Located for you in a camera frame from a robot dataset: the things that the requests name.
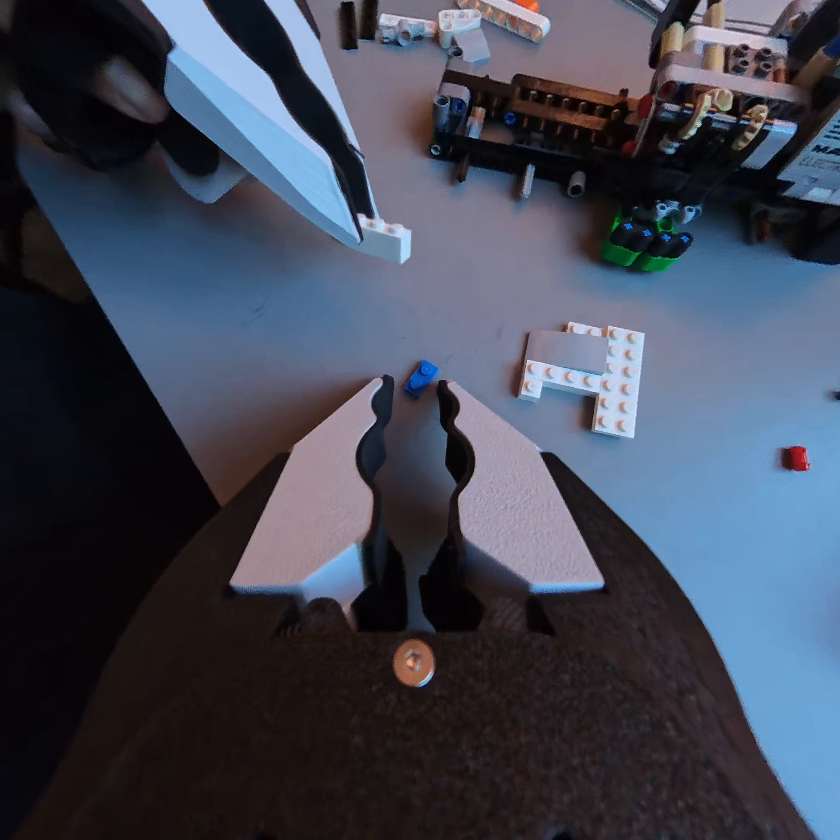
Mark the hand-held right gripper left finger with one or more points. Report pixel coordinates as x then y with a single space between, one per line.
308 512

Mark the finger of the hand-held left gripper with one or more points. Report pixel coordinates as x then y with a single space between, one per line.
331 72
249 131

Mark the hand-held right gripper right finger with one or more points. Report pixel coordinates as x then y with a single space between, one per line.
518 518

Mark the white lego plate assembly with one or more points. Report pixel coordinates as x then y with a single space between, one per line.
617 387

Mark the small blue lego piece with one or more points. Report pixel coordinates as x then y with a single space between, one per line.
420 379

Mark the white long lego plate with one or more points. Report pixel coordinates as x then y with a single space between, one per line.
387 241

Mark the black short lego beam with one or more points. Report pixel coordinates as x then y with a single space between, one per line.
368 18
348 26

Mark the white lego connector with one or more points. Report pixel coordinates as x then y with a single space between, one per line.
407 29

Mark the white angled lego piece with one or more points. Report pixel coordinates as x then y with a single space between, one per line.
456 21

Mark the grey lego slope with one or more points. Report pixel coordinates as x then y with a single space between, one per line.
474 47

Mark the black lego axle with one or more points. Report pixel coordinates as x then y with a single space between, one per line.
463 169

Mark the white long lego beam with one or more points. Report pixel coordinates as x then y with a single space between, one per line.
505 18

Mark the grey lego axle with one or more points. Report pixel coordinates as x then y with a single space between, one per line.
526 180

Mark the partly built lego technic vehicle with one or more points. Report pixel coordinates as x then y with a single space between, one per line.
590 118

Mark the grey lego bushing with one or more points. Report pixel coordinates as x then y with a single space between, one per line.
577 185

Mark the small red lego piece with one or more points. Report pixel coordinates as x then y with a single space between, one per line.
795 459

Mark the green black lego technic assembly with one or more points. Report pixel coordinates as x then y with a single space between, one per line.
646 246

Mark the person's left hand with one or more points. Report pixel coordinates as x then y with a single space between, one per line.
131 92

